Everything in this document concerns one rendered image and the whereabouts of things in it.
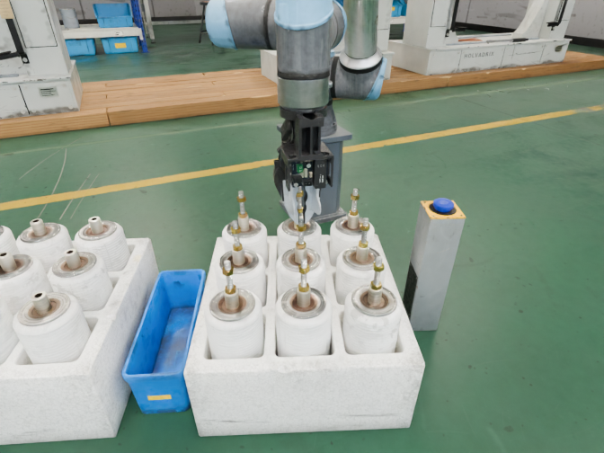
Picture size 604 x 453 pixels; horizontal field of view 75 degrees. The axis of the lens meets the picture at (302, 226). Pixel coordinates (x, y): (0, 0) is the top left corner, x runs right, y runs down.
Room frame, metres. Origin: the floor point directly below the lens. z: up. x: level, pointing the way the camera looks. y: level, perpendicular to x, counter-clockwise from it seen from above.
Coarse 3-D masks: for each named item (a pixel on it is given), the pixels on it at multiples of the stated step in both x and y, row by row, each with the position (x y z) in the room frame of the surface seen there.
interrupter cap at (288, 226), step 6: (288, 222) 0.74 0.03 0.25; (312, 222) 0.74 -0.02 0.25; (282, 228) 0.71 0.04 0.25; (288, 228) 0.71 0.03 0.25; (294, 228) 0.72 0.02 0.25; (306, 228) 0.71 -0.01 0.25; (312, 228) 0.71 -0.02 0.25; (288, 234) 0.69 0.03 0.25; (294, 234) 0.69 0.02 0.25; (306, 234) 0.69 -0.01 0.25
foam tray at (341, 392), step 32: (384, 256) 0.71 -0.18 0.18; (192, 352) 0.44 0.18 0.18; (416, 352) 0.44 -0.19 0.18; (192, 384) 0.40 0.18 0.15; (224, 384) 0.40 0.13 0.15; (256, 384) 0.41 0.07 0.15; (288, 384) 0.41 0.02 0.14; (320, 384) 0.41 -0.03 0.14; (352, 384) 0.41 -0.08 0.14; (384, 384) 0.42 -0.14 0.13; (416, 384) 0.42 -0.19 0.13; (224, 416) 0.40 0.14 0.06; (256, 416) 0.41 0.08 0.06; (288, 416) 0.41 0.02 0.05; (320, 416) 0.41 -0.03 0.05; (352, 416) 0.41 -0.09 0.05; (384, 416) 0.42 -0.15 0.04
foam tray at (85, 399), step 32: (128, 288) 0.61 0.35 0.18; (96, 320) 0.52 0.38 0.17; (128, 320) 0.57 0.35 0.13; (96, 352) 0.44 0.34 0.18; (128, 352) 0.53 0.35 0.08; (0, 384) 0.39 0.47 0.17; (32, 384) 0.39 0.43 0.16; (64, 384) 0.40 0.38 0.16; (96, 384) 0.41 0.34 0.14; (128, 384) 0.49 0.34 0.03; (0, 416) 0.39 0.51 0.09; (32, 416) 0.39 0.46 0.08; (64, 416) 0.40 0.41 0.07; (96, 416) 0.40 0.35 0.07
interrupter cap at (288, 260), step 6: (288, 252) 0.63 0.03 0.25; (294, 252) 0.63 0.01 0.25; (306, 252) 0.63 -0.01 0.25; (312, 252) 0.63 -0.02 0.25; (282, 258) 0.60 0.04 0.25; (288, 258) 0.61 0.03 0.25; (294, 258) 0.61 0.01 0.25; (306, 258) 0.61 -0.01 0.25; (312, 258) 0.61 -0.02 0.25; (318, 258) 0.61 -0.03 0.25; (282, 264) 0.59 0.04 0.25; (288, 264) 0.59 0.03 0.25; (294, 264) 0.59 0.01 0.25; (312, 264) 0.59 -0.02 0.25; (318, 264) 0.59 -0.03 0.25; (294, 270) 0.57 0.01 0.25; (312, 270) 0.57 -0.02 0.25
